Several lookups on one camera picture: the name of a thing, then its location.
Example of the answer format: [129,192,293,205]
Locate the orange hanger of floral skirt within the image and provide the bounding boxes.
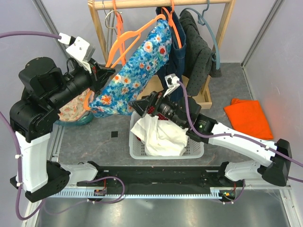
[82,14,166,111]

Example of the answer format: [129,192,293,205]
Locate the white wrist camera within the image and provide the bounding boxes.
[58,33,95,73]
[164,74,180,97]

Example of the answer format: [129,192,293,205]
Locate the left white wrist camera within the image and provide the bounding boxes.
[58,33,95,73]

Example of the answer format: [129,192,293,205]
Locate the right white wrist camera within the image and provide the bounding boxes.
[164,74,180,97]

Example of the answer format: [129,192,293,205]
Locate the slotted grey cable duct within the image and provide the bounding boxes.
[50,188,223,199]

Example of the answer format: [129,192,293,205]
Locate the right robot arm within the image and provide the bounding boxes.
[129,92,291,187]

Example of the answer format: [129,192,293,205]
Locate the orange folded cloth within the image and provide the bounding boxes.
[223,98,274,140]

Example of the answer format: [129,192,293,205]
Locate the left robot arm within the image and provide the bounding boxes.
[9,57,115,202]

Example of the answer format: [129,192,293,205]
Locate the orange hanger of white skirt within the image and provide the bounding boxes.
[112,0,126,66]

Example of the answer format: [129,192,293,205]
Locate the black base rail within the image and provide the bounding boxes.
[77,165,246,196]

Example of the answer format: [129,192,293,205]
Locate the peach floral garment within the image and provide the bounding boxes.
[58,89,89,122]

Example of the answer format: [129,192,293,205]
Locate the teal laundry basket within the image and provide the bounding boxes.
[55,112,94,127]

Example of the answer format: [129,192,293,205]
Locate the white plastic laundry basket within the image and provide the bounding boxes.
[129,112,204,160]

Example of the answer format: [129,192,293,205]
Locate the grey metal hanger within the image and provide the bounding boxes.
[102,1,122,51]

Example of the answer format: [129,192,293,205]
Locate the dark grey dotted garment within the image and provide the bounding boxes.
[179,10,222,96]

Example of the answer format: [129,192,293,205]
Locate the wooden clothes rack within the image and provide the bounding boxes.
[87,0,237,110]

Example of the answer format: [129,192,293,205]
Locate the red polka dot skirt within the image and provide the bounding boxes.
[136,106,171,142]

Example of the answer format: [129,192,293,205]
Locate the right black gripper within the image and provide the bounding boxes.
[128,86,187,129]

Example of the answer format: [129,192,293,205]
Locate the dark denim skirt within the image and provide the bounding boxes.
[156,7,186,102]

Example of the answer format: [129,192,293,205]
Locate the blue-grey hanger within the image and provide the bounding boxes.
[181,0,221,70]

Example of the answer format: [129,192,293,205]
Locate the blue floral skirt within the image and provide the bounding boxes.
[91,19,173,118]

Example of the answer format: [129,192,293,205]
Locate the orange hanger of denim skirt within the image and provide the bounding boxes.
[161,0,182,49]

